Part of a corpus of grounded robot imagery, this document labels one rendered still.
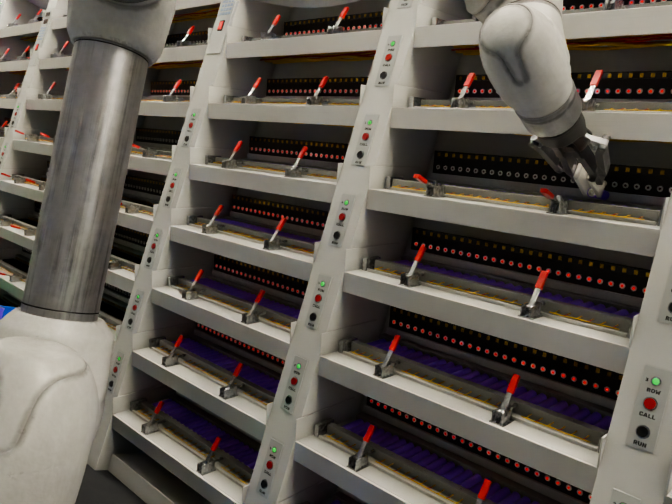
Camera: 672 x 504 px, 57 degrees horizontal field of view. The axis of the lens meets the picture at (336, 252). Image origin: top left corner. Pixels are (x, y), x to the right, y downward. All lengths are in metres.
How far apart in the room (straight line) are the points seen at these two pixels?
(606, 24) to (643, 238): 0.41
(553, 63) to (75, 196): 0.66
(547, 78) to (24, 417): 0.74
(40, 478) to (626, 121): 1.00
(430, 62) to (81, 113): 0.89
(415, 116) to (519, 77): 0.52
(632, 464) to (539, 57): 0.61
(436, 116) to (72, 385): 0.92
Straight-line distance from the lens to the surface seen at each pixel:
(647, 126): 1.17
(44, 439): 0.71
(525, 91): 0.91
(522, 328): 1.14
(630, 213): 1.17
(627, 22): 1.27
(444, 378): 1.27
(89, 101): 0.91
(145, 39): 0.93
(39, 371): 0.71
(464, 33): 1.42
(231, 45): 1.97
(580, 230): 1.14
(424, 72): 1.52
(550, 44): 0.90
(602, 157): 1.09
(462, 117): 1.32
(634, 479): 1.07
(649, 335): 1.07
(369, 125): 1.44
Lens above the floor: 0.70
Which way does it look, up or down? 3 degrees up
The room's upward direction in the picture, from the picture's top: 16 degrees clockwise
